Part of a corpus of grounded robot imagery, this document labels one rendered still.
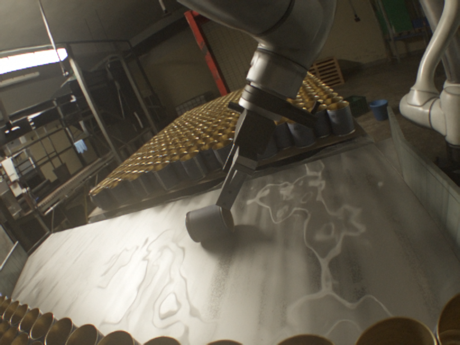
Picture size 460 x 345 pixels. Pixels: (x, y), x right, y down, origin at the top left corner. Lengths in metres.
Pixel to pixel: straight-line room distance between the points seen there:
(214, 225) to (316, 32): 0.37
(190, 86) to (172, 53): 1.61
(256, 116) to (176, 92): 10.29
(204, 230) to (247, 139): 0.21
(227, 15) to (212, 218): 0.34
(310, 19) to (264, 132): 0.18
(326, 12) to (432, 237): 0.35
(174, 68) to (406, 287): 10.45
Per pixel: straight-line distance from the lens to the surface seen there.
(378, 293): 0.33
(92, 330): 0.41
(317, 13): 0.38
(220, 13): 0.30
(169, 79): 10.68
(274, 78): 0.37
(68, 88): 4.20
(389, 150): 0.63
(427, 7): 1.01
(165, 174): 0.83
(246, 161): 0.33
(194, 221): 0.49
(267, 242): 0.44
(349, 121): 0.71
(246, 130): 0.35
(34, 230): 4.70
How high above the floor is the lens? 1.36
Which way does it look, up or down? 20 degrees down
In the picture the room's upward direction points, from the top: 25 degrees counter-clockwise
